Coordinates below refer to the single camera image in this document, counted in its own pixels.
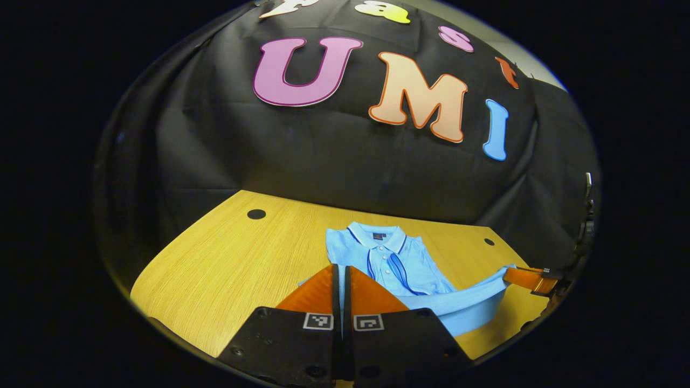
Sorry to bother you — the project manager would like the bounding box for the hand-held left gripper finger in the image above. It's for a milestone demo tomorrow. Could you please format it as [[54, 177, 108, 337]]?
[[343, 266, 470, 383], [217, 264, 343, 386]]

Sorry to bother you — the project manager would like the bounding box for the light blue polo T-shirt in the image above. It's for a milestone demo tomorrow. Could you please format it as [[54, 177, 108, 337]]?
[[298, 221, 517, 337]]

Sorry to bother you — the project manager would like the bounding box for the black backdrop cloth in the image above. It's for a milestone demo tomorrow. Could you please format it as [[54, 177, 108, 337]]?
[[92, 0, 599, 292]]

